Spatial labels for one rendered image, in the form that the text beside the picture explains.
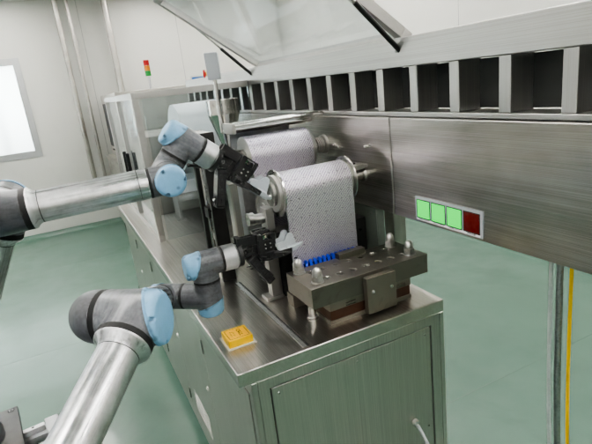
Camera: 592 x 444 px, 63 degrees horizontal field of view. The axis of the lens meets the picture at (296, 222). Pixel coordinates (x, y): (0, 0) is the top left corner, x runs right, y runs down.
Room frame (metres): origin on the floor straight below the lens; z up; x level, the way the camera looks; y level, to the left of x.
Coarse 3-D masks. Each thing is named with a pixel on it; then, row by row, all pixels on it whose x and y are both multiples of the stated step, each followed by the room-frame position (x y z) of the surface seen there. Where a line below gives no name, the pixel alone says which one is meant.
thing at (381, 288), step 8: (384, 272) 1.29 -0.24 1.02; (392, 272) 1.30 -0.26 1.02; (368, 280) 1.26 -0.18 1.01; (376, 280) 1.27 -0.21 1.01; (384, 280) 1.28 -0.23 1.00; (392, 280) 1.29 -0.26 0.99; (368, 288) 1.26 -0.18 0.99; (376, 288) 1.27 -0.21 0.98; (384, 288) 1.28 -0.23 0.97; (392, 288) 1.29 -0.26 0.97; (368, 296) 1.26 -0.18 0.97; (376, 296) 1.27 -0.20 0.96; (384, 296) 1.28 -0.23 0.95; (392, 296) 1.29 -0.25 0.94; (368, 304) 1.26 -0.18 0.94; (376, 304) 1.27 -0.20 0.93; (384, 304) 1.28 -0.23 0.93; (392, 304) 1.29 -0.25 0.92; (368, 312) 1.26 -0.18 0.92
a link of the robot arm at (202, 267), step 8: (208, 248) 1.31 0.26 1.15; (216, 248) 1.30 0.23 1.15; (184, 256) 1.27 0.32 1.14; (192, 256) 1.27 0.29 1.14; (200, 256) 1.27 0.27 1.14; (208, 256) 1.27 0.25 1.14; (216, 256) 1.28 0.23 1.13; (224, 256) 1.29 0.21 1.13; (184, 264) 1.26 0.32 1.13; (192, 264) 1.25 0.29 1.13; (200, 264) 1.25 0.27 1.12; (208, 264) 1.26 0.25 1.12; (216, 264) 1.27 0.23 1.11; (224, 264) 1.28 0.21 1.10; (184, 272) 1.28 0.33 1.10; (192, 272) 1.24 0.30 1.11; (200, 272) 1.25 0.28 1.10; (208, 272) 1.26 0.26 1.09; (216, 272) 1.28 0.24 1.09; (192, 280) 1.26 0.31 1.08; (200, 280) 1.26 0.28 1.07; (208, 280) 1.26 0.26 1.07
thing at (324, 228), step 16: (304, 208) 1.43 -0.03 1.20; (320, 208) 1.45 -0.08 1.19; (336, 208) 1.47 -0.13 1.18; (352, 208) 1.50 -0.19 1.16; (288, 224) 1.41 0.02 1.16; (304, 224) 1.43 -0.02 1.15; (320, 224) 1.45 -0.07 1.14; (336, 224) 1.47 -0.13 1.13; (352, 224) 1.50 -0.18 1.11; (304, 240) 1.42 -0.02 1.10; (320, 240) 1.45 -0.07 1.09; (336, 240) 1.47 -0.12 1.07; (352, 240) 1.50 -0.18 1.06; (304, 256) 1.42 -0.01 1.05
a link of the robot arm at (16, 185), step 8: (0, 184) 1.15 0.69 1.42; (8, 184) 1.17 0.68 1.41; (16, 184) 1.20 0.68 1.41; (24, 232) 1.19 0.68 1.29; (0, 240) 1.13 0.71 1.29; (8, 240) 1.15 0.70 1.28; (16, 240) 1.16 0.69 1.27; (0, 248) 1.15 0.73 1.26; (8, 248) 1.16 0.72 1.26; (0, 256) 1.15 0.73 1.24; (8, 256) 1.17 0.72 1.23; (0, 264) 1.15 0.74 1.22; (8, 264) 1.17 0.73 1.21; (0, 272) 1.15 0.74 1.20; (0, 280) 1.15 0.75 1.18; (0, 288) 1.16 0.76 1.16; (0, 296) 1.16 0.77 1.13
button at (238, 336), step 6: (228, 330) 1.23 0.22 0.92; (234, 330) 1.23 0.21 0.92; (240, 330) 1.23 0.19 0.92; (246, 330) 1.22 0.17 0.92; (222, 336) 1.23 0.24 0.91; (228, 336) 1.20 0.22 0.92; (234, 336) 1.20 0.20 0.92; (240, 336) 1.20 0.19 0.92; (246, 336) 1.19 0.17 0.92; (252, 336) 1.20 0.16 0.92; (228, 342) 1.18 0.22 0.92; (234, 342) 1.18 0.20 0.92; (240, 342) 1.19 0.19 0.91; (246, 342) 1.19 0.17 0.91
